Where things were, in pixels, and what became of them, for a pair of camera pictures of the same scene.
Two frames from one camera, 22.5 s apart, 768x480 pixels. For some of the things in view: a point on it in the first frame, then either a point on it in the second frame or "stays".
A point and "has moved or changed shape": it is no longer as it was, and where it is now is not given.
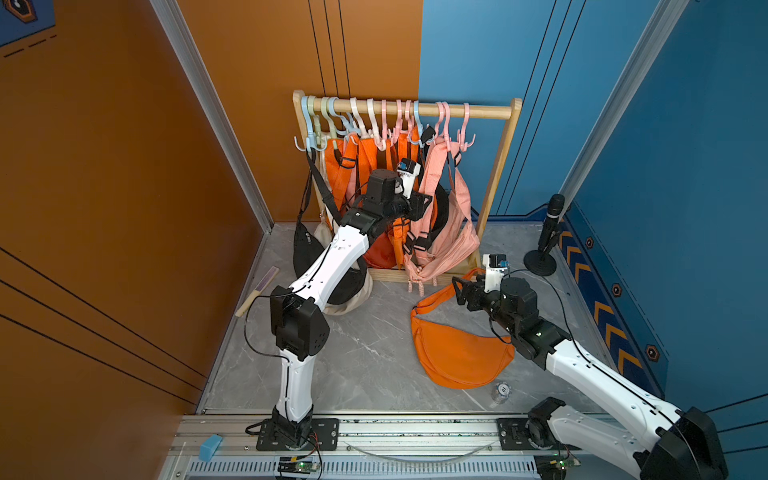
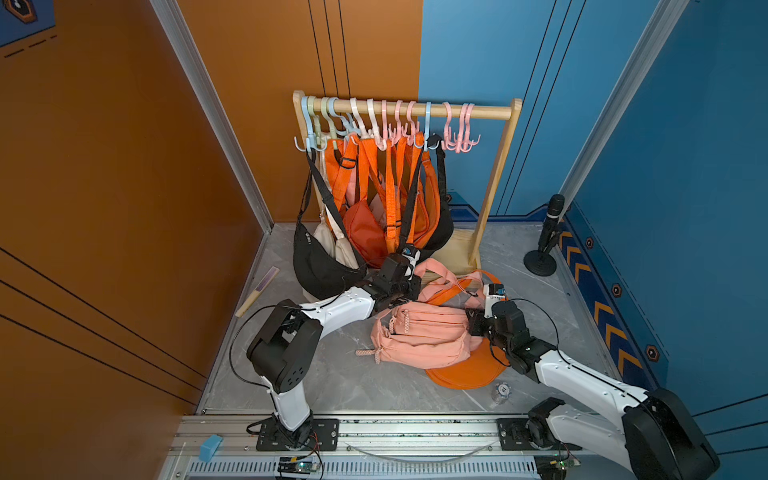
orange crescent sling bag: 457,358 stays
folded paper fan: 259,289 stays
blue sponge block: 207,450 stays
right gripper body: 481,301 -> 480,326
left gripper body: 411,208 -> 409,288
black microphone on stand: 542,262 stays
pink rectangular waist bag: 428,260 -> 422,336
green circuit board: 290,464 stays
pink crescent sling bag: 459,236 has moved or changed shape
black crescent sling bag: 309,250 stays
